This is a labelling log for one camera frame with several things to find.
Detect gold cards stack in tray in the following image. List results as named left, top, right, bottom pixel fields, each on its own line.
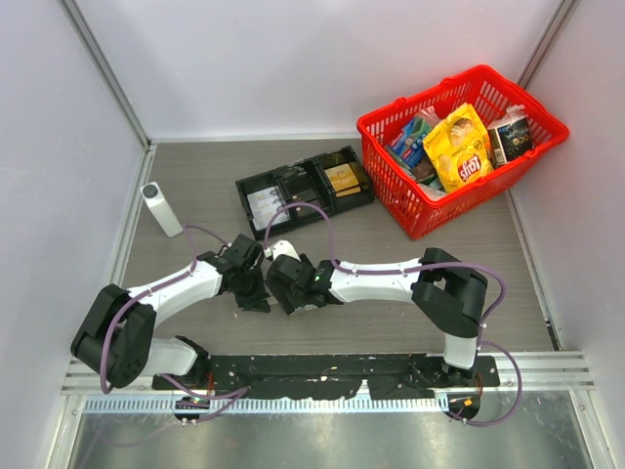
left=324, top=163, right=365, bottom=198

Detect blue toothpaste box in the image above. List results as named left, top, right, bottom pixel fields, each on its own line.
left=385, top=120, right=425, bottom=169

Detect red plastic shopping basket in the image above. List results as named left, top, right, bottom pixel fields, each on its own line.
left=356, top=64, right=569, bottom=239

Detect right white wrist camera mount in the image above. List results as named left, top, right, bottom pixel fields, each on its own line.
left=264, top=239, right=300, bottom=262

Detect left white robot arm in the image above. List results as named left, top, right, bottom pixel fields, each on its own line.
left=70, top=234, right=271, bottom=394

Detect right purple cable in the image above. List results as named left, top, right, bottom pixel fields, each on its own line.
left=262, top=201, right=524, bottom=431

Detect black three-compartment card tray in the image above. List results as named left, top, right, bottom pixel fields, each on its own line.
left=235, top=146, right=374, bottom=241

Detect black cards stack in tray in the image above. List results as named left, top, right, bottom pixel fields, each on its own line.
left=292, top=190, right=325, bottom=218

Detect white cards stack in tray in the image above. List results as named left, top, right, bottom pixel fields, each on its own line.
left=246, top=186, right=285, bottom=231

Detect black coffee package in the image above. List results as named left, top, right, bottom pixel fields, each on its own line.
left=487, top=114, right=534, bottom=168

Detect green sponge pack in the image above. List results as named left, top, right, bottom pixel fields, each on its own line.
left=407, top=115, right=432, bottom=145

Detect white cylindrical bottle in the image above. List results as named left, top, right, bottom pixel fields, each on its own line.
left=141, top=182, right=183, bottom=237

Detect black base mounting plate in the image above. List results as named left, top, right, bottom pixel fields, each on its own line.
left=172, top=354, right=500, bottom=401

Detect yellow Lays chips bag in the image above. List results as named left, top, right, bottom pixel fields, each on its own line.
left=423, top=103, right=494, bottom=193

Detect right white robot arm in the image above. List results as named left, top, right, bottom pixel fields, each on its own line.
left=266, top=241, right=488, bottom=386

